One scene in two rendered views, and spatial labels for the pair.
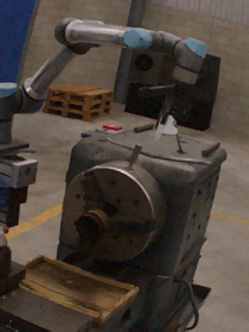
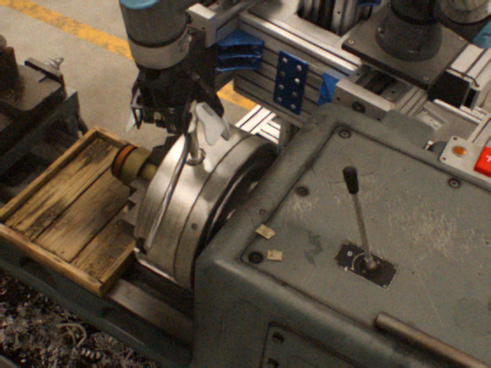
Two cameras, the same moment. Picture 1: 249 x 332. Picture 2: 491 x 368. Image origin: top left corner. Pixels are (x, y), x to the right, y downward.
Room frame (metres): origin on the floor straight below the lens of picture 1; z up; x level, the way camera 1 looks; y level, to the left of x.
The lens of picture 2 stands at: (2.03, -0.80, 2.10)
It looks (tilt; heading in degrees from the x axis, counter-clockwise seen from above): 47 degrees down; 95
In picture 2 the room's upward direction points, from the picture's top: 7 degrees clockwise
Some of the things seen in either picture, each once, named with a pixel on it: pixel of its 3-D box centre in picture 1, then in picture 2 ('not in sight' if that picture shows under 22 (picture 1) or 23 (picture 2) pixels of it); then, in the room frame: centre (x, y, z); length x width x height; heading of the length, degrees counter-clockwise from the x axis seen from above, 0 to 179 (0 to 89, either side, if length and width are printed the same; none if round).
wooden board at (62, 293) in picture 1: (67, 289); (97, 203); (1.59, 0.10, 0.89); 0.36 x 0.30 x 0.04; 71
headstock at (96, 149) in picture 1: (148, 193); (399, 300); (2.24, -0.11, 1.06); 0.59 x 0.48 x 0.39; 161
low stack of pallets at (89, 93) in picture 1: (79, 100); not in sight; (10.09, 0.95, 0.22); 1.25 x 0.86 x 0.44; 166
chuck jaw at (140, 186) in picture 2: (130, 225); (143, 214); (1.75, -0.05, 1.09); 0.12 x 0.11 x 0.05; 71
